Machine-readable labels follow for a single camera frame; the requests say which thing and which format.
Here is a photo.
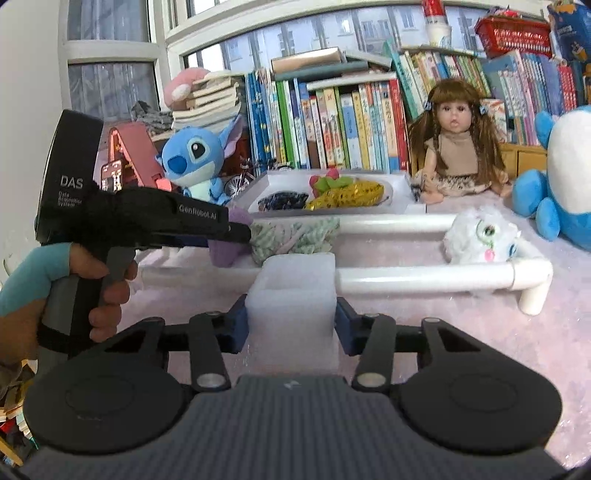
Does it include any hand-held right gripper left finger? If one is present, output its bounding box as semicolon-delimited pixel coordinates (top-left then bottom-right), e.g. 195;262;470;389
99;294;250;392

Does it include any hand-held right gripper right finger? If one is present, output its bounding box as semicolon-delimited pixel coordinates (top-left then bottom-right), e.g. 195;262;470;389
335;298;483;392

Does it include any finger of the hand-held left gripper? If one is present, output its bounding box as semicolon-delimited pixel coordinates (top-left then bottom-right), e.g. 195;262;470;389
172;219;253;249

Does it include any purple soft cloth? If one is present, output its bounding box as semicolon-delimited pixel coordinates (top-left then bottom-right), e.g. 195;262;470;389
208;207;254;268

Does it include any white foam block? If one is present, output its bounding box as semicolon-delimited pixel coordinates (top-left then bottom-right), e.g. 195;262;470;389
245;254;340;372

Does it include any green striped cloth scrunchie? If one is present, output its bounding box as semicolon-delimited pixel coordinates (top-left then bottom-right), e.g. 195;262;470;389
249;217;341;266

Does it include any white shallow tray box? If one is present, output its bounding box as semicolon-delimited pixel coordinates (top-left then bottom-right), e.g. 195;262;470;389
231;170;428;215

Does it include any gold sequin bow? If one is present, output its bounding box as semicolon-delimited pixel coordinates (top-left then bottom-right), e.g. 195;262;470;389
305;181;386;210

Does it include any person's left hand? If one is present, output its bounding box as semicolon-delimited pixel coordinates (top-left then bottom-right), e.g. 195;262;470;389
0;242;139;365

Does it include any miniature bicycle model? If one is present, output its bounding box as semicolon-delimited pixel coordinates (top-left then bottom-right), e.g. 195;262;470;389
224;157;294;200

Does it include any dark blue sequin bow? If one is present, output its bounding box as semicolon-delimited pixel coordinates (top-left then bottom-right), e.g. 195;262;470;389
257;191;309;213

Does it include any blue alien plush toy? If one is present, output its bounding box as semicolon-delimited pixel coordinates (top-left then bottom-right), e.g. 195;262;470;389
156;115;243;206

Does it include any red hair bow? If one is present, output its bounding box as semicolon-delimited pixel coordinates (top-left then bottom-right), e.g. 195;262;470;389
308;168;340;188

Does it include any grey crumpled cloth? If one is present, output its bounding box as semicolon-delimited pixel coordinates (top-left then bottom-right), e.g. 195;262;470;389
130;100;174;137

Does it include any stack of flat paperback books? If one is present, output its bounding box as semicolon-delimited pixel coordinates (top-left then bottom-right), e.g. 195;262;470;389
171;71;245;134

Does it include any row of tall picture books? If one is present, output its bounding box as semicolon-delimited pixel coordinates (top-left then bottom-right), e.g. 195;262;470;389
245;69;411;172

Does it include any pink and white plush toy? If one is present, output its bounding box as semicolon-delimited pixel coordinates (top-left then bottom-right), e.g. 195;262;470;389
163;67;211;112

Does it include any white fluffy plush toy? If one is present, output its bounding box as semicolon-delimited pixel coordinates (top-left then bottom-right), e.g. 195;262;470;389
443;205;522;266

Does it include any teal flat book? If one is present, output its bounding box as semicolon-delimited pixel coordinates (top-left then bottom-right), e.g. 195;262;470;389
274;65;370;84

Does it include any tan flat book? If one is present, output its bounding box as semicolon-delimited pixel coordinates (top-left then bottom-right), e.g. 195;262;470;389
270;46;347;77

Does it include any brown haired baby doll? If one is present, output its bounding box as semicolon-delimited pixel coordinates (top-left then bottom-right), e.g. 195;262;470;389
409;78;513;204

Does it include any pile of colourful clutter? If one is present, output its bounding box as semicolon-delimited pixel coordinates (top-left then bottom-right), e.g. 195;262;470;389
0;360;40;467

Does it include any wooden drawer box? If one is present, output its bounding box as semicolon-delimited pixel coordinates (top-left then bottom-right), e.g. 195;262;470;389
501;142;550;176

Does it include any blue and white plush toy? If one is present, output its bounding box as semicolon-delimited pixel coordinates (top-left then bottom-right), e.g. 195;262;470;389
512;105;591;252

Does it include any row of thin colourful books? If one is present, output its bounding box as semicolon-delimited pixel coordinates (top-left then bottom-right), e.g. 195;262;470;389
383;39;591;146

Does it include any red plastic basket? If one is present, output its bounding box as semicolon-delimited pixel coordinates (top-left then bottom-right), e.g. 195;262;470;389
475;16;552;58

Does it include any blue printed box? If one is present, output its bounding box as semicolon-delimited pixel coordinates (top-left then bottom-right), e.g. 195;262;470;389
547;2;591;63

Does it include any white plastic pipe frame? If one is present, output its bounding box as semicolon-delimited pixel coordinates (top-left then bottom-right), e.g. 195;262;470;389
141;213;554;317

